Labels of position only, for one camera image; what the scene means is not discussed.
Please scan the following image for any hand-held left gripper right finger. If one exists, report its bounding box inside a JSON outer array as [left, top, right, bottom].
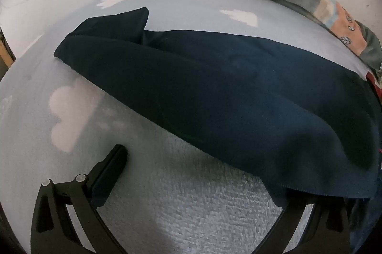
[[254, 196, 353, 254]]

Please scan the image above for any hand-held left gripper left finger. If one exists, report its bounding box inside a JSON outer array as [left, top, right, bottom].
[[30, 145, 129, 254]]

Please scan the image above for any navy blue garment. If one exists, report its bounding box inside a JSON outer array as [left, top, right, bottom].
[[54, 7, 379, 254]]

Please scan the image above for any light blue cloud print blanket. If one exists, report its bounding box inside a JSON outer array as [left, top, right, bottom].
[[0, 0, 371, 254]]

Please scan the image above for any red cloth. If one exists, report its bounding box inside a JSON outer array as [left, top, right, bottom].
[[366, 70, 382, 91]]

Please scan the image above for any wooden bed frame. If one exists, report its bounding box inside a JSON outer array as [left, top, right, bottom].
[[0, 30, 15, 69]]

